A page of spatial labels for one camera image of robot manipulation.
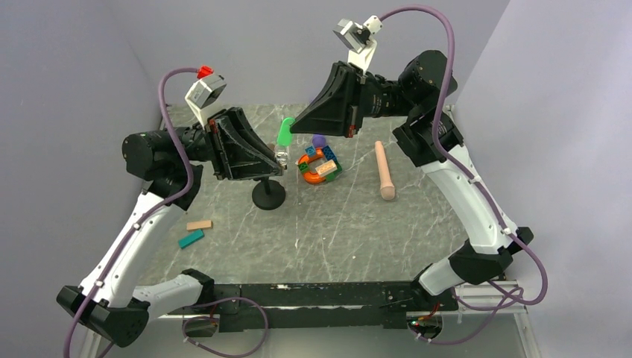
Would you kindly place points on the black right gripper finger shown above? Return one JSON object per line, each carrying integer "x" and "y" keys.
{"x": 336, "y": 95}
{"x": 306, "y": 123}

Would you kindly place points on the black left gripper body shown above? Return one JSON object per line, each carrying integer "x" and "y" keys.
{"x": 217, "y": 136}

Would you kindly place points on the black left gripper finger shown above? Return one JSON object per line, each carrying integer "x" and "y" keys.
{"x": 245, "y": 165}
{"x": 235, "y": 125}

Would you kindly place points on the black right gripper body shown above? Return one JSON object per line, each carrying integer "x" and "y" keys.
{"x": 353, "y": 80}

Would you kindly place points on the green plastic key tag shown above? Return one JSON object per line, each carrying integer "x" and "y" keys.
{"x": 285, "y": 136}

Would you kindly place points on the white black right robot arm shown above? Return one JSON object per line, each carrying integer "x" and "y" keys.
{"x": 433, "y": 143}

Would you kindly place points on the purple cylinder toy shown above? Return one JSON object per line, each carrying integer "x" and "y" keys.
{"x": 319, "y": 141}

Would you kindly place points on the gold microphone on black stand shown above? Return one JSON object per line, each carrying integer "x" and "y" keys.
{"x": 268, "y": 194}

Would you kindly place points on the tan wooden block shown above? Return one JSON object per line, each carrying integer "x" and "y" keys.
{"x": 199, "y": 225}

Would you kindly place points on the teal wooden block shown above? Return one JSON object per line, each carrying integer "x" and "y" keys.
{"x": 190, "y": 239}

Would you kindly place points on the beige wooden pestle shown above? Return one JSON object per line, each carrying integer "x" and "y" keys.
{"x": 387, "y": 189}

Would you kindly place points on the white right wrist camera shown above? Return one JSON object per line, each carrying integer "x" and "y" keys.
{"x": 359, "y": 39}

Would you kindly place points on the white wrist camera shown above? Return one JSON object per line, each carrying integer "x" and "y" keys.
{"x": 359, "y": 39}
{"x": 202, "y": 95}

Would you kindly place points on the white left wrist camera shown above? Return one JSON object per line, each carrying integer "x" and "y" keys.
{"x": 202, "y": 95}

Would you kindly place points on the black table front rail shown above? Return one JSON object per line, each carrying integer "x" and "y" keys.
{"x": 386, "y": 304}

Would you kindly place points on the aluminium frame rail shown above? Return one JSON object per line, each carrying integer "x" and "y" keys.
{"x": 489, "y": 296}

